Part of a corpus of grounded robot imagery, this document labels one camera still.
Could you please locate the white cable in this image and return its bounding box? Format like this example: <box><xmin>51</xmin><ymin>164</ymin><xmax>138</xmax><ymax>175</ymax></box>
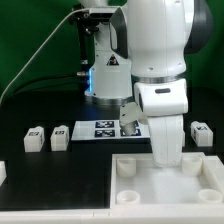
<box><xmin>0</xmin><ymin>8</ymin><xmax>90</xmax><ymax>105</ymax></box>

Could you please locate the white front rail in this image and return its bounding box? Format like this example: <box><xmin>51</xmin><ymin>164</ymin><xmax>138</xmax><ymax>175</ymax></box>
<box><xmin>0</xmin><ymin>204</ymin><xmax>224</xmax><ymax>224</ymax></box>

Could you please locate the marker sheet with tags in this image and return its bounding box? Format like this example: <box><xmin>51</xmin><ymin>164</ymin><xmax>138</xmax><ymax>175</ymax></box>
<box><xmin>71</xmin><ymin>120</ymin><xmax>150</xmax><ymax>141</ymax></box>

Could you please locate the white square tabletop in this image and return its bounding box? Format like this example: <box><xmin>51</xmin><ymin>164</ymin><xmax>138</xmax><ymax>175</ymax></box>
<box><xmin>110</xmin><ymin>153</ymin><xmax>224</xmax><ymax>208</ymax></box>

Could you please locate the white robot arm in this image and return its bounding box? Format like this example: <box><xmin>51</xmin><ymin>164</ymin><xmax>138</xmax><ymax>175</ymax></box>
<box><xmin>109</xmin><ymin>0</ymin><xmax>213</xmax><ymax>167</ymax></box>

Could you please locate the black cable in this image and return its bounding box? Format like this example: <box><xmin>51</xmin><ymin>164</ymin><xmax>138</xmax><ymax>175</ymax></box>
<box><xmin>6</xmin><ymin>73</ymin><xmax>88</xmax><ymax>98</ymax></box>

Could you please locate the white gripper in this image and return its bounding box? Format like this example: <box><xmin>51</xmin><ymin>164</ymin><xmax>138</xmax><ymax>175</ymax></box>
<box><xmin>119</xmin><ymin>79</ymin><xmax>188</xmax><ymax>167</ymax></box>

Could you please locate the black camera stand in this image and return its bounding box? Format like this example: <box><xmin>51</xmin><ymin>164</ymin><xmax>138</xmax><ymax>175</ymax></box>
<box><xmin>69</xmin><ymin>12</ymin><xmax>99</xmax><ymax>71</ymax></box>

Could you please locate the grey camera on mount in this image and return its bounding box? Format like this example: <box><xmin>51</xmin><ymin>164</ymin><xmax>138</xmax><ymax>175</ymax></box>
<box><xmin>89</xmin><ymin>6</ymin><xmax>117</xmax><ymax>20</ymax></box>

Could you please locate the white block left edge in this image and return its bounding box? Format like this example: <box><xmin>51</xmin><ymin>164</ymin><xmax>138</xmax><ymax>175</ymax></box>
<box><xmin>0</xmin><ymin>161</ymin><xmax>7</xmax><ymax>186</ymax></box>

